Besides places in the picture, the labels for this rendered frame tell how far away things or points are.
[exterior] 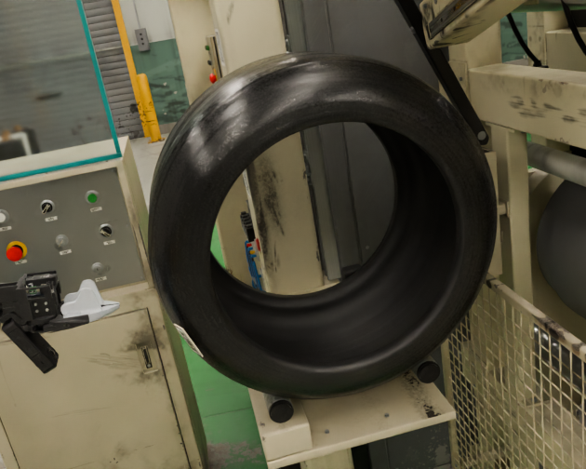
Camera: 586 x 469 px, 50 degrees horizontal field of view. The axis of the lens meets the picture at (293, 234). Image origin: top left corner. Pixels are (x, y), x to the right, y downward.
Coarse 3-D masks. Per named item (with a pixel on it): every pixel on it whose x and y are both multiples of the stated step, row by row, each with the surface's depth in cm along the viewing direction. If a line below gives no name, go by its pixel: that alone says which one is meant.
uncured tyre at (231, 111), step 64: (256, 64) 105; (320, 64) 93; (384, 64) 97; (192, 128) 94; (256, 128) 91; (384, 128) 124; (448, 128) 97; (192, 192) 92; (448, 192) 123; (192, 256) 95; (384, 256) 133; (448, 256) 122; (192, 320) 98; (256, 320) 130; (320, 320) 134; (384, 320) 129; (448, 320) 108; (256, 384) 106; (320, 384) 106
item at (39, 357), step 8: (8, 320) 104; (8, 328) 103; (16, 328) 103; (8, 336) 103; (16, 336) 104; (24, 336) 104; (32, 336) 106; (40, 336) 109; (16, 344) 104; (24, 344) 105; (32, 344) 105; (40, 344) 107; (48, 344) 110; (24, 352) 105; (32, 352) 105; (40, 352) 106; (48, 352) 107; (56, 352) 110; (32, 360) 106; (40, 360) 106; (48, 360) 107; (56, 360) 109; (40, 368) 107; (48, 368) 107
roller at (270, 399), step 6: (264, 396) 115; (270, 396) 113; (276, 396) 112; (270, 402) 112; (276, 402) 111; (282, 402) 111; (288, 402) 111; (270, 408) 111; (276, 408) 110; (282, 408) 111; (288, 408) 111; (270, 414) 111; (276, 414) 111; (282, 414) 111; (288, 414) 111; (276, 420) 111; (282, 420) 111
